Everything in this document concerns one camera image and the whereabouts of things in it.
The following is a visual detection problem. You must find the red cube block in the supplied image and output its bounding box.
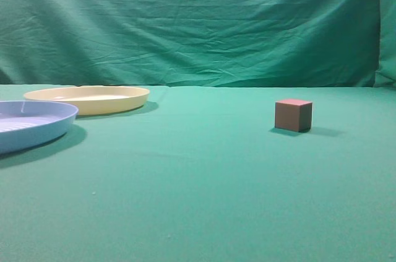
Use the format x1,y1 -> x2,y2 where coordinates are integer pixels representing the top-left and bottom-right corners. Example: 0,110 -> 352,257
274,98 -> 313,132

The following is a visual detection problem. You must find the cream yellow plastic plate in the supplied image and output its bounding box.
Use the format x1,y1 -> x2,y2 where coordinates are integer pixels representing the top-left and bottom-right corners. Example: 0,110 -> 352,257
24,85 -> 150,116

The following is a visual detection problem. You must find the light blue plastic plate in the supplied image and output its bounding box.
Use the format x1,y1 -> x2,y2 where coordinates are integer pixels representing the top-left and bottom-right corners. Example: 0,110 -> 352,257
1,100 -> 79,154

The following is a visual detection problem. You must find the green table cloth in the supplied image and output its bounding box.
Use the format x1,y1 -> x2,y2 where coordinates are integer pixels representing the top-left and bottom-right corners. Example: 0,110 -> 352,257
1,87 -> 395,261

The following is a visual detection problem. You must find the green backdrop cloth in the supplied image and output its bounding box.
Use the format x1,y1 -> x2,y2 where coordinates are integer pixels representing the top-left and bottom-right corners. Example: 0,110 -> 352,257
1,0 -> 395,87

